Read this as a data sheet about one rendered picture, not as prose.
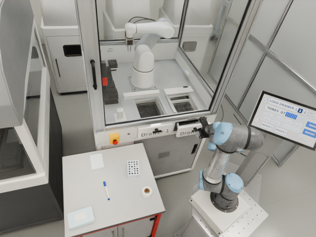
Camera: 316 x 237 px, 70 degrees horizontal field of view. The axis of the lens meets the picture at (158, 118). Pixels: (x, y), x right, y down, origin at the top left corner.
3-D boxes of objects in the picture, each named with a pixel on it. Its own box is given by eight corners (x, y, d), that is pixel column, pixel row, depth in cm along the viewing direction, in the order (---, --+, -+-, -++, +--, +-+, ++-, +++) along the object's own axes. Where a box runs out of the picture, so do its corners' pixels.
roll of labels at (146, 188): (150, 199, 152) (150, 196, 149) (140, 197, 153) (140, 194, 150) (152, 190, 157) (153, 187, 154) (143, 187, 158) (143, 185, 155)
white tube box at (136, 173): (139, 177, 163) (139, 174, 160) (127, 178, 162) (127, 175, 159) (138, 162, 172) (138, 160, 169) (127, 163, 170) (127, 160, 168)
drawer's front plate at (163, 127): (171, 133, 189) (173, 124, 181) (137, 138, 181) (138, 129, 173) (170, 131, 190) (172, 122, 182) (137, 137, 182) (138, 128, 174)
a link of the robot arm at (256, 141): (275, 129, 106) (240, 139, 154) (252, 124, 107) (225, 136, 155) (273, 153, 104) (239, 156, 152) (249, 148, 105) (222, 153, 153)
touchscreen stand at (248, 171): (256, 214, 233) (315, 157, 161) (214, 195, 243) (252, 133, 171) (260, 176, 267) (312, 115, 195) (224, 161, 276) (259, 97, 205)
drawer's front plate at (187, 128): (207, 131, 195) (210, 123, 187) (176, 137, 186) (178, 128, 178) (206, 130, 196) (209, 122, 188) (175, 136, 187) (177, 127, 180)
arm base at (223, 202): (240, 199, 151) (245, 192, 144) (227, 214, 143) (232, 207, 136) (221, 184, 159) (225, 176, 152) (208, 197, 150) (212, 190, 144)
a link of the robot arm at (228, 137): (219, 197, 140) (252, 138, 103) (195, 193, 141) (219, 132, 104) (218, 181, 149) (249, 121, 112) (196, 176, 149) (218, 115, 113)
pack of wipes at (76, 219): (92, 208, 144) (91, 204, 141) (95, 222, 138) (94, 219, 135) (67, 216, 139) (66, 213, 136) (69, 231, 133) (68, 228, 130)
